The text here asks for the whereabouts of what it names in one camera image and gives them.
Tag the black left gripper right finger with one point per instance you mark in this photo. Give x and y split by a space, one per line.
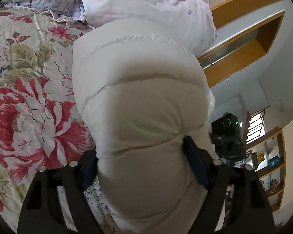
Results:
250 211

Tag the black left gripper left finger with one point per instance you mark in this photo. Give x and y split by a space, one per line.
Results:
55 201

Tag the cream white puffer jacket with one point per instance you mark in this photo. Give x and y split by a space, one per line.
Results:
140 91

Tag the wooden display shelf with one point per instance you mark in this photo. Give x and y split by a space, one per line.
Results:
271 161

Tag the floral bed sheet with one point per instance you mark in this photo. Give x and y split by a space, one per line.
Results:
39 121

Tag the wooden headboard cabinet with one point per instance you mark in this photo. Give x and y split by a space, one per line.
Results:
245 47

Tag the pink floral front pillow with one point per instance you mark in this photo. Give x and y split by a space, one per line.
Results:
189 20

